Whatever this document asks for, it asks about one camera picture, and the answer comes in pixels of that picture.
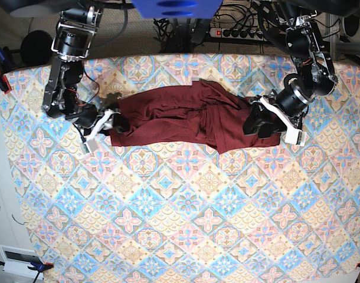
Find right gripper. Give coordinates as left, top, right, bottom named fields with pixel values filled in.
left=73, top=108, right=130, bottom=153

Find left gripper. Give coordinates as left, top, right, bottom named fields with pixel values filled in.
left=243, top=96, right=307, bottom=146

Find maroon t-shirt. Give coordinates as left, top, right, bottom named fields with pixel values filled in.
left=109, top=80, right=280, bottom=154

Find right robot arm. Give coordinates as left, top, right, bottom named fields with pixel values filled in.
left=0, top=1, right=135, bottom=153

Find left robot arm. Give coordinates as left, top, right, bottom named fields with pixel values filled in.
left=243, top=1, right=359, bottom=146

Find patterned tablecloth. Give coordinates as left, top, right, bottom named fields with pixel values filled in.
left=0, top=64, right=360, bottom=282

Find white power strip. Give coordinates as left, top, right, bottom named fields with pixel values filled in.
left=209, top=28, right=266, bottom=41

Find black round stool base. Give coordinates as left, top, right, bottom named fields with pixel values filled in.
left=20, top=30, right=53, bottom=67

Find blue plastic box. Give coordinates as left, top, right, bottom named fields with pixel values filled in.
left=131, top=0, right=222, bottom=19

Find blue clamp front left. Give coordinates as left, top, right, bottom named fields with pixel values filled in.
left=0, top=261, right=54, bottom=282

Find tangled black cables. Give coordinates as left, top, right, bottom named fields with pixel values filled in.
left=152, top=0, right=287, bottom=54

